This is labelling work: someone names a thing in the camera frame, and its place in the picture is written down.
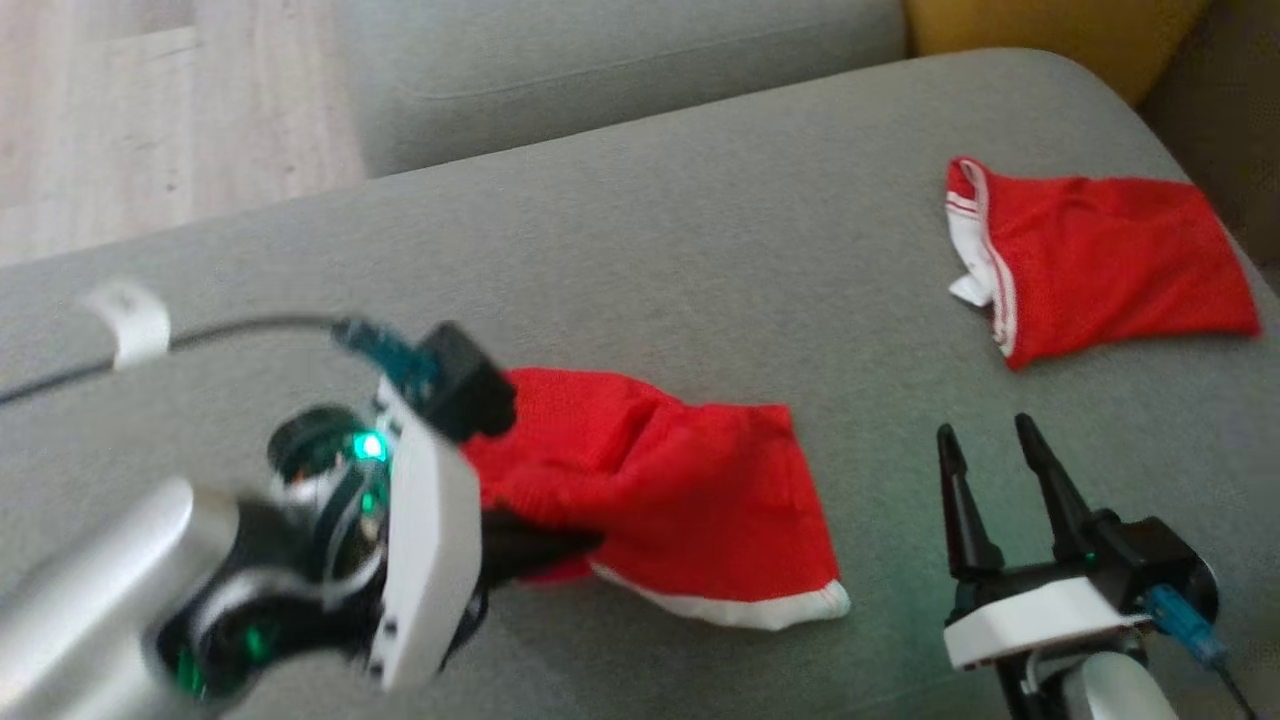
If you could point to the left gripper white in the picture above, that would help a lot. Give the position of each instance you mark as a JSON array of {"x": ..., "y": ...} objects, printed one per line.
[{"x": 430, "y": 550}]

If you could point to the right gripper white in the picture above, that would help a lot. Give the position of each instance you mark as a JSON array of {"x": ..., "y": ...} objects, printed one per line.
[{"x": 1030, "y": 610}]

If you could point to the red basketball shorts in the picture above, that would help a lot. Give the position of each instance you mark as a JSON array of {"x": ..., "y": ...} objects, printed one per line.
[{"x": 680, "y": 480}]

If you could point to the red basketball jersey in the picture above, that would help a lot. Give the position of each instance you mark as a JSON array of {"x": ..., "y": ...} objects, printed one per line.
[{"x": 1100, "y": 260}]

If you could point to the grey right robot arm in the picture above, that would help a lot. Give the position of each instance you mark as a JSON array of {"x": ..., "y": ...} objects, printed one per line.
[{"x": 1110, "y": 695}]

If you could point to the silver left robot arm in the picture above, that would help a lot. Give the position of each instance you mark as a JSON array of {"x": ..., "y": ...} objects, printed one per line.
[{"x": 100, "y": 600}]

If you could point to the yellow sofa backrest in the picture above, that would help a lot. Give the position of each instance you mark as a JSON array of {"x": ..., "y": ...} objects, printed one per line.
[{"x": 1050, "y": 30}]

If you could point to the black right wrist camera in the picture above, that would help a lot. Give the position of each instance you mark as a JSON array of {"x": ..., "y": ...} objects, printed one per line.
[{"x": 1160, "y": 560}]

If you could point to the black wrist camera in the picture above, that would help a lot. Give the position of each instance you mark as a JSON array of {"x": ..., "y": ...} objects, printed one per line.
[
  {"x": 1160, "y": 560},
  {"x": 470, "y": 385}
]

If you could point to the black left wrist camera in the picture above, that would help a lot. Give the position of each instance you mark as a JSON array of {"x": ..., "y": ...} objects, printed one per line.
[{"x": 470, "y": 385}]

